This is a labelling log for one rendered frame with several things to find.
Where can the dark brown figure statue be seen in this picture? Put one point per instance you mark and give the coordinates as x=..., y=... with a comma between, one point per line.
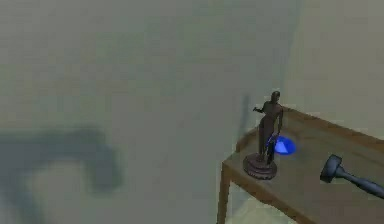
x=269, y=133

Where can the blue round disc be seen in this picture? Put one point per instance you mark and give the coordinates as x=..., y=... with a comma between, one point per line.
x=286, y=146

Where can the dark grey dumbbell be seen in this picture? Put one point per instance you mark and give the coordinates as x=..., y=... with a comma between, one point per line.
x=346, y=175

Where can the brown wooden table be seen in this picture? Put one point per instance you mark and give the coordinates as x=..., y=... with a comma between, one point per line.
x=300, y=186

